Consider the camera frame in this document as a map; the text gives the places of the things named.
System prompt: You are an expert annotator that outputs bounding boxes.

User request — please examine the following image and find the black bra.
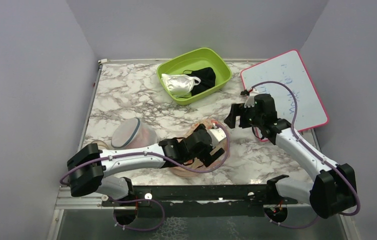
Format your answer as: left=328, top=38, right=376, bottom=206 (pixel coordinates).
left=182, top=67, right=216, bottom=96

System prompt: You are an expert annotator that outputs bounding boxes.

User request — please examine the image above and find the white mesh laundry bag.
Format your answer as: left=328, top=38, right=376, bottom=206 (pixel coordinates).
left=111, top=117, right=158, bottom=150

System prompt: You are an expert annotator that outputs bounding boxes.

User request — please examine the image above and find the white satin bra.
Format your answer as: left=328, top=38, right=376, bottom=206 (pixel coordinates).
left=161, top=73, right=202, bottom=97

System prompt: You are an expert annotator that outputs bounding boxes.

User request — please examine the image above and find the beige bra cup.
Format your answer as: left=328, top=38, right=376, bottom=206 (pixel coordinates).
left=91, top=139, right=110, bottom=150

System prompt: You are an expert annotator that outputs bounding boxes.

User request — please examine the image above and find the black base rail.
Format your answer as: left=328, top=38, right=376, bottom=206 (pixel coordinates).
left=101, top=184, right=297, bottom=218

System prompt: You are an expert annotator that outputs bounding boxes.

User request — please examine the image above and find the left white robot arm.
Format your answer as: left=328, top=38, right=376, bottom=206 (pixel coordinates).
left=60, top=123, right=228, bottom=206

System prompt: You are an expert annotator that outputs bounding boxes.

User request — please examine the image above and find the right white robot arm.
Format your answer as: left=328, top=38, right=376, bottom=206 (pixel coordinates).
left=224, top=94, right=360, bottom=219

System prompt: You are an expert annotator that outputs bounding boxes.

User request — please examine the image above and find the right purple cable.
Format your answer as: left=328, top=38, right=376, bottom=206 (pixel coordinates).
left=240, top=80, right=362, bottom=217

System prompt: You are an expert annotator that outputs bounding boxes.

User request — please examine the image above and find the pink framed whiteboard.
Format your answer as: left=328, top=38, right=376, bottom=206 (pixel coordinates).
left=240, top=49, right=329, bottom=131

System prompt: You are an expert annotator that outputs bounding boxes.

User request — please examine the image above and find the green plastic basin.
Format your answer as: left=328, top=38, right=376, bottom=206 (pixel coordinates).
left=156, top=47, right=233, bottom=106

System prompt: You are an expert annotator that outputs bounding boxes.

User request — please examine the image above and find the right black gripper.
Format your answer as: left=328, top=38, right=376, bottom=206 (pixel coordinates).
left=224, top=102, right=264, bottom=129

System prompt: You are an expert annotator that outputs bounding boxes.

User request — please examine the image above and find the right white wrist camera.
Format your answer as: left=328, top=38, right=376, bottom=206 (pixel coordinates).
left=243, top=95, right=256, bottom=108

